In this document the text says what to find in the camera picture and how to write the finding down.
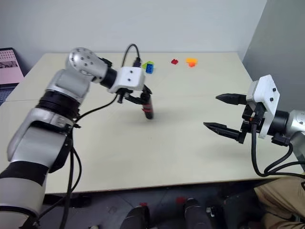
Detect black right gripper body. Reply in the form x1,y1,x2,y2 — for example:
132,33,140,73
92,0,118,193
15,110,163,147
241,104,266,135

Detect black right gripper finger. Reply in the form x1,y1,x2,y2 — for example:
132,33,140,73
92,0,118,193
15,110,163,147
203,122,246,145
215,93,249,106

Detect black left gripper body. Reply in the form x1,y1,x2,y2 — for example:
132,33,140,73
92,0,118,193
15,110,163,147
116,87,134,104

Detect black red electric screwdriver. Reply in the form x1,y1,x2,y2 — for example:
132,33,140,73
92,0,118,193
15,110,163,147
140,92,155,120

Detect black box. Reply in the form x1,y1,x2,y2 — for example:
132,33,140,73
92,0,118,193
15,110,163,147
206,188,264,229

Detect person's tan trousers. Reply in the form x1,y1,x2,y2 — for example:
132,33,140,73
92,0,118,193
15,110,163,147
253,177,305,229

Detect dark rounded shape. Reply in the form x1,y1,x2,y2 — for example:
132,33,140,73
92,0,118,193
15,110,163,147
118,205,151,229
183,197,213,229

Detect laptop with pink screen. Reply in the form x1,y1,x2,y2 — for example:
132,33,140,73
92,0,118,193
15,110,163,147
0,47,25,106

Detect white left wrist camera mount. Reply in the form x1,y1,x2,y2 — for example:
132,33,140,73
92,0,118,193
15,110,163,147
107,66,146,94

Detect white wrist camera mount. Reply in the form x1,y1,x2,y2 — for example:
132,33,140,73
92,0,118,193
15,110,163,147
107,66,146,94
245,74,281,139

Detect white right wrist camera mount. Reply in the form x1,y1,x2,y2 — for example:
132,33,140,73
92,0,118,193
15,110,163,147
245,74,281,139

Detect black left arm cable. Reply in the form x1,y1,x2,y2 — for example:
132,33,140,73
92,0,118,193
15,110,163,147
38,43,142,229

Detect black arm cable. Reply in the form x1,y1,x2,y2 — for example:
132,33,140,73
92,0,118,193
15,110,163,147
250,114,305,179
38,43,142,229

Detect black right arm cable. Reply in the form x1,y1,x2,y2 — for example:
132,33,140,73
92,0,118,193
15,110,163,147
250,114,305,179

